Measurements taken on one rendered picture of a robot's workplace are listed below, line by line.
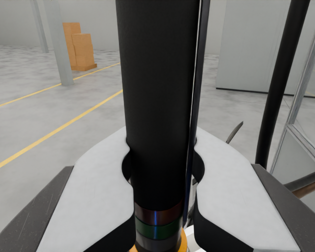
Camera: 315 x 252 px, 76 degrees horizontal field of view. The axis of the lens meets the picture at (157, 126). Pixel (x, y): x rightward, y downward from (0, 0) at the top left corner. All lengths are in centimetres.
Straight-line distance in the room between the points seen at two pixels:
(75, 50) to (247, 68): 589
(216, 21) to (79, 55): 723
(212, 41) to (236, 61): 675
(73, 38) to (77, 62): 84
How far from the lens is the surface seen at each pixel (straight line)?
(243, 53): 554
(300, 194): 29
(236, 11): 550
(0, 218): 251
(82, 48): 818
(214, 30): 1219
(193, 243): 20
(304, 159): 145
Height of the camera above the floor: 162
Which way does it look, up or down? 27 degrees down
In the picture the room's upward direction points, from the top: straight up
